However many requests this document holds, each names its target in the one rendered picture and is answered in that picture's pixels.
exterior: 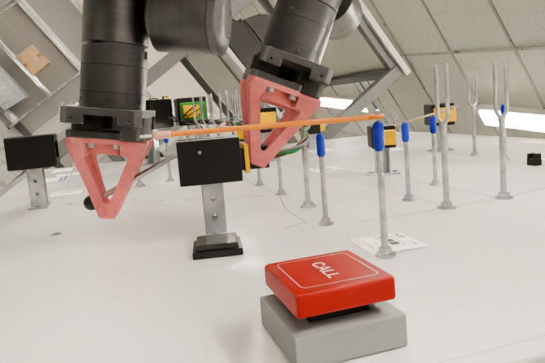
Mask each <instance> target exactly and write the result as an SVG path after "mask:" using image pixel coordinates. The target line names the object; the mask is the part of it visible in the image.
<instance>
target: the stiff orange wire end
mask: <svg viewBox="0 0 545 363"><path fill-rule="evenodd" d="M381 118H384V114H382V113H380V114H377V115H375V114H368V115H361V116H351V117H332V118H322V119H312V120H302V121H293V122H274V123H264V124H255V125H245V126H226V127H216V128H206V129H196V130H177V131H170V130H162V131H155V132H153V133H152V134H151V135H141V136H140V138H149V137H153V138H154V139H169V138H171V137H176V136H185V135H204V134H214V133H224V132H234V131H244V130H262V129H272V128H282V127H291V126H310V125H319V124H329V123H339V122H358V121H368V120H374V119H381Z"/></svg>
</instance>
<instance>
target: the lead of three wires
mask: <svg viewBox="0 0 545 363"><path fill-rule="evenodd" d="M299 130H300V131H302V133H303V137H302V140H301V141H300V142H298V143H297V144H296V145H295V146H293V147H288V148H286V149H282V150H280V151H279V152H278V153H277V154H276V155H275V156H274V158H277V157H282V156H285V155H288V154H293V153H295V152H298V151H299V150H300V149H301V148H302V147H303V146H305V145H306V144H307V139H308V137H309V134H308V132H307V128H306V127H303V126H302V127H301V128H300V129H299Z"/></svg>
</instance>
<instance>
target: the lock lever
mask: <svg viewBox="0 0 545 363"><path fill-rule="evenodd" d="M175 158H178V157H177V152H175V153H173V154H171V155H169V156H167V157H166V158H165V159H163V160H161V161H159V162H157V163H155V164H154V165H152V166H150V167H149V168H147V169H145V170H144V171H142V172H140V173H138V174H136V175H135V177H134V179H133V181H132V183H133V182H135V181H137V180H139V179H140V178H142V177H144V176H146V175H148V174H149V173H151V172H153V171H154V170H156V169H159V168H160V167H161V166H163V165H164V164H167V163H168V162H170V161H171V160H173V159H175ZM116 187H117V186H115V187H113V188H112V189H110V190H107V191H106V192H105V193H103V196H104V199H105V198H107V197H109V196H110V195H112V194H113V193H114V191H115V189H116Z"/></svg>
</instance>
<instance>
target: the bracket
mask: <svg viewBox="0 0 545 363"><path fill-rule="evenodd" d="M201 191H202V199H203V209H204V224H205V226H204V236H206V235H214V234H222V233H229V232H230V231H229V225H228V224H227V223H226V215H225V198H224V190H223V183H217V184H208V185H201ZM212 197H215V198H214V199H212ZM214 214H216V216H214Z"/></svg>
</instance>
